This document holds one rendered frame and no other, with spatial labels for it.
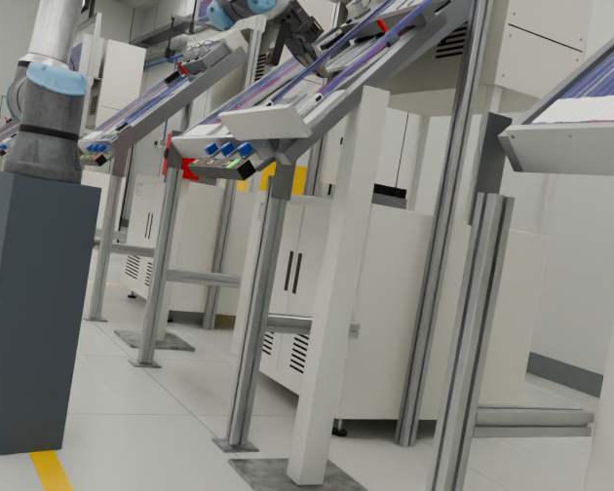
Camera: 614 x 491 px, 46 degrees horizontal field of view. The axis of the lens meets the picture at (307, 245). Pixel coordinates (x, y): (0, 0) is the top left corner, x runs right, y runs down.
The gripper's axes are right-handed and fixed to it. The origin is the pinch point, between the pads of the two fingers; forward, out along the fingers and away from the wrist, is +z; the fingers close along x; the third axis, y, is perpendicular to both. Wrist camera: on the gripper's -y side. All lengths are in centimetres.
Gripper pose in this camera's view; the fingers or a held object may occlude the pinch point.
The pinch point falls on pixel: (321, 75)
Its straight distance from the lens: 202.5
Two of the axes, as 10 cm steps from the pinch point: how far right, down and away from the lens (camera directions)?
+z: 6.1, 6.6, 4.3
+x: -4.8, -1.2, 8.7
